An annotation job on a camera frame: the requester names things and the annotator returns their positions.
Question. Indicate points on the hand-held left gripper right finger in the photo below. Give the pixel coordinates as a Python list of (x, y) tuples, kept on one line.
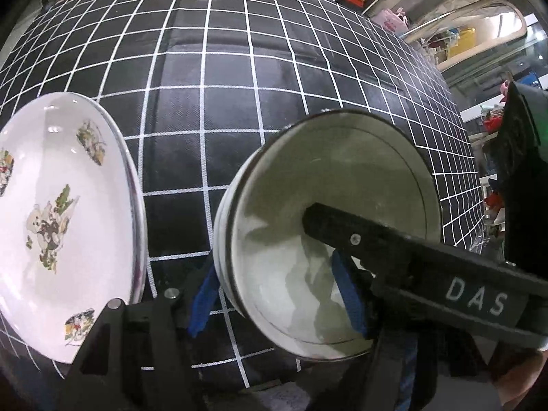
[(352, 297)]

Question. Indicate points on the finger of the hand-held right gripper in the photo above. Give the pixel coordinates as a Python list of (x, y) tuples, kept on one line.
[(342, 233)]

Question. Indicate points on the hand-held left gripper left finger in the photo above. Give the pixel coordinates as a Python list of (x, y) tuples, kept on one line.
[(202, 304)]

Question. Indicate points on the large white bowl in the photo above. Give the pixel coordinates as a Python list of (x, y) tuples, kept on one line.
[(219, 239)]

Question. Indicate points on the pale green bowl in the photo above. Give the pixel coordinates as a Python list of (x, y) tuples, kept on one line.
[(299, 171)]

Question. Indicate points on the white plate with pink flower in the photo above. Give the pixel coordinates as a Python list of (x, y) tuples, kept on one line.
[(142, 239)]

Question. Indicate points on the white plate with floral print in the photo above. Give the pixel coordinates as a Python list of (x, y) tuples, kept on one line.
[(64, 171)]

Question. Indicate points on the person's right hand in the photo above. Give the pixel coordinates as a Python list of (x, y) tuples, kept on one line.
[(520, 374)]

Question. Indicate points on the black white checked tablecloth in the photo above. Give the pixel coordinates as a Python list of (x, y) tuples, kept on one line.
[(214, 72)]

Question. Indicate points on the pink bag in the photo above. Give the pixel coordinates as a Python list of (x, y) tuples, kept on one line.
[(391, 19)]

